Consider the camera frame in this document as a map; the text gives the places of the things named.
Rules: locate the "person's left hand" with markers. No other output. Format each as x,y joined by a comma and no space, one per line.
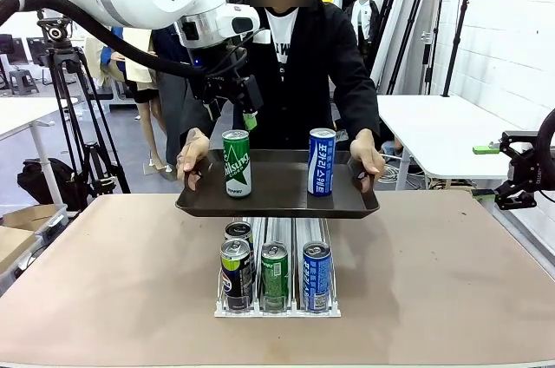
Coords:
368,155

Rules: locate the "grey mannequin base plate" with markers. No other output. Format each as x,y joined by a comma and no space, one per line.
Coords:
167,173

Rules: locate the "black Pepsi can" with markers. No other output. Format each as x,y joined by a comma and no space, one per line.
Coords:
238,231
236,277

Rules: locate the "open cardboard box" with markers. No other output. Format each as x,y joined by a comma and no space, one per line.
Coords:
30,217

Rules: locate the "black camera tripod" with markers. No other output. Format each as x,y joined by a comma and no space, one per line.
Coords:
71,99

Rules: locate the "white table with white leg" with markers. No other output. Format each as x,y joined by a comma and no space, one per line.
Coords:
21,114

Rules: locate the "mannequin with white black jacket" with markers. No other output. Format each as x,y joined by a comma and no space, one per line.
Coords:
363,21

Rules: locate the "person's right forearm black sleeve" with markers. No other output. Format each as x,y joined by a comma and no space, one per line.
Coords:
191,118

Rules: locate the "black bag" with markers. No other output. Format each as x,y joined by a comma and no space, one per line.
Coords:
56,181

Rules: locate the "blue Pocari Sweat can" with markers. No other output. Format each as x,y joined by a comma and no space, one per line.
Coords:
317,279
321,164

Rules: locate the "mannequin with navy shirt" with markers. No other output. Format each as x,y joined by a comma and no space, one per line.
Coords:
139,75

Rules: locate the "person in black cardigan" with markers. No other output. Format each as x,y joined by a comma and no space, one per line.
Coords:
303,81

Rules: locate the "grey plastic storage bin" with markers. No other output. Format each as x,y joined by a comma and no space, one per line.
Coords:
54,227

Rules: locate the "black upright pole stand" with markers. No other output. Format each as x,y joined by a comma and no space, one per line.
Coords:
455,42

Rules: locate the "dark brown serving tray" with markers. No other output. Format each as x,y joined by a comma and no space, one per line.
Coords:
277,181

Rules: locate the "black leaning stand pole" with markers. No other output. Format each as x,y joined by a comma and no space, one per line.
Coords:
385,55
401,55

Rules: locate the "flat cardboard sheet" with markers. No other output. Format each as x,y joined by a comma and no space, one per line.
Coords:
15,244

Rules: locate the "green Chilsung Cider can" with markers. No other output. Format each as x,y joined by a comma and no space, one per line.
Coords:
274,281
237,166

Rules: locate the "person sitting on floor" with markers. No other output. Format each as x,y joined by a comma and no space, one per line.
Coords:
392,147

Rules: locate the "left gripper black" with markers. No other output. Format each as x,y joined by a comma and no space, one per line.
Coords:
223,77

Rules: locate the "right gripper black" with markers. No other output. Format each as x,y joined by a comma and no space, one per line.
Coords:
535,168

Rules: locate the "white can dispenser rack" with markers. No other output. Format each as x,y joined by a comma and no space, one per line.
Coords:
277,231

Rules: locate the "person's right hand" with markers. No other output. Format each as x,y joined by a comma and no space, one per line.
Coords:
193,153

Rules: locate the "large white work table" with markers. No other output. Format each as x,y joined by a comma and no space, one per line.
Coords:
446,125

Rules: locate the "black step stool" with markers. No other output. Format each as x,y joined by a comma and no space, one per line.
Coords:
22,81

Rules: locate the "mannequin with black hat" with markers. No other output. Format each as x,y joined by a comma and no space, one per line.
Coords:
93,55

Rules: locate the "black stand with clamp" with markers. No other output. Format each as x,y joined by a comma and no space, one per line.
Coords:
428,64

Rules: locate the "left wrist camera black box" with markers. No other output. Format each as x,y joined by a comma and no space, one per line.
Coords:
250,94

